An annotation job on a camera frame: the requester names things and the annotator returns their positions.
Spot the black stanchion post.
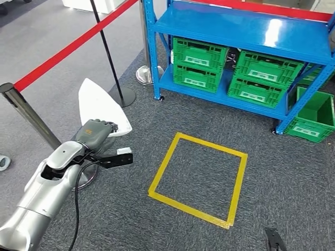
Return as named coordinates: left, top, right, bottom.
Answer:
left=89, top=0, right=136, bottom=108

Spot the chrome stanchion post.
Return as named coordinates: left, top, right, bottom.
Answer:
left=135, top=0, right=165, bottom=86
left=0, top=82, right=99, bottom=191

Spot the yellow floor tape square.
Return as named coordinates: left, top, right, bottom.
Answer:
left=147, top=132, right=249, bottom=231

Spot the white platform block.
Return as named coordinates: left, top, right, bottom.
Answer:
left=61, top=0, right=126, bottom=15

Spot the grey floor disc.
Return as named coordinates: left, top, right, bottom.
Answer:
left=0, top=155, right=12, bottom=172

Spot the white plastic shell part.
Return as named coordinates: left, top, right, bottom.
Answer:
left=78, top=77, right=133, bottom=138

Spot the black item between crates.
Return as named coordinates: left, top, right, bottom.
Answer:
left=225, top=47, right=240, bottom=70

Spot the blue metal shelf rack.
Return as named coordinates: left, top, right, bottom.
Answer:
left=142, top=0, right=335, bottom=136

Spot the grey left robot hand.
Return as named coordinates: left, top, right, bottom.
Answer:
left=74, top=119, right=119, bottom=155

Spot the green plastic crate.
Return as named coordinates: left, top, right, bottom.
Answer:
left=227, top=75, right=287, bottom=109
left=234, top=50, right=306, bottom=90
left=172, top=37, right=230, bottom=73
left=284, top=86, right=335, bottom=144
left=172, top=64, right=225, bottom=94
left=298, top=64, right=335, bottom=87

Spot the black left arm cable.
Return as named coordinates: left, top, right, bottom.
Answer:
left=68, top=161, right=100, bottom=251

